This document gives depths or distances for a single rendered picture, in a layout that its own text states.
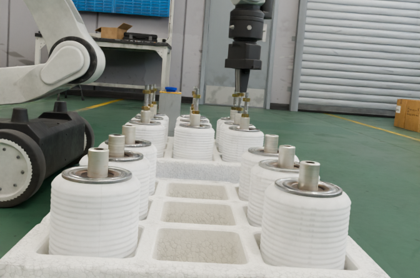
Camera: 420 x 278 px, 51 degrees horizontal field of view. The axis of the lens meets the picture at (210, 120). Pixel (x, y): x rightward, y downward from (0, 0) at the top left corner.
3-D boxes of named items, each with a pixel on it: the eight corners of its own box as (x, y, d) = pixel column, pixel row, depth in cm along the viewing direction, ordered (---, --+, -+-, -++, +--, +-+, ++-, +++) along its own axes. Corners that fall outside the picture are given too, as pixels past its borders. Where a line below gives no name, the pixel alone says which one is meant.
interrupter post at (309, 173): (299, 193, 48) (302, 163, 48) (294, 187, 51) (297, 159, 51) (320, 194, 49) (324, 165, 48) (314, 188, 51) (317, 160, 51)
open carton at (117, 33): (104, 41, 591) (105, 24, 589) (132, 42, 583) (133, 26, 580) (93, 39, 562) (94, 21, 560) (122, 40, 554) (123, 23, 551)
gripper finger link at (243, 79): (237, 92, 115) (239, 68, 114) (246, 92, 116) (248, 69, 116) (240, 92, 113) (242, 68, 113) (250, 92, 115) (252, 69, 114)
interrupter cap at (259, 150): (250, 157, 69) (250, 152, 69) (245, 149, 77) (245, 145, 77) (298, 160, 70) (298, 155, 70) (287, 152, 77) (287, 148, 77)
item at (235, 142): (210, 202, 106) (215, 127, 105) (235, 195, 113) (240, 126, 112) (240, 212, 100) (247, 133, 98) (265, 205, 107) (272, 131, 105)
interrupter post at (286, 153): (278, 170, 60) (280, 147, 60) (275, 167, 63) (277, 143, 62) (295, 171, 60) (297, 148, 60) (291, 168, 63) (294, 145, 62)
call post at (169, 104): (153, 187, 143) (159, 92, 140) (154, 182, 150) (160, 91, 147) (175, 188, 143) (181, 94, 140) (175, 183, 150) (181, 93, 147)
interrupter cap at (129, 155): (80, 162, 56) (81, 157, 56) (94, 152, 64) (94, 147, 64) (140, 165, 57) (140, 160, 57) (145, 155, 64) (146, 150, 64)
